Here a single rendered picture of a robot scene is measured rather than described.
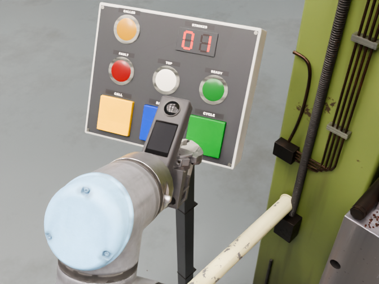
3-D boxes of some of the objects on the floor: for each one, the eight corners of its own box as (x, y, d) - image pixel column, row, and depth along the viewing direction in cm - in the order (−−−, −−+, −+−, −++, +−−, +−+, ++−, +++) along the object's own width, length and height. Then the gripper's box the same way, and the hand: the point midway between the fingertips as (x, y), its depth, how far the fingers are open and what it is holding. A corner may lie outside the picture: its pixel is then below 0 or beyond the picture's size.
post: (185, 314, 165) (183, 71, 93) (178, 307, 167) (170, 64, 95) (193, 307, 167) (195, 64, 95) (185, 300, 169) (183, 57, 97)
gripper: (109, 208, 62) (162, 172, 82) (169, 226, 60) (208, 183, 80) (117, 150, 60) (169, 127, 80) (179, 166, 58) (216, 138, 78)
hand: (189, 142), depth 78 cm, fingers closed
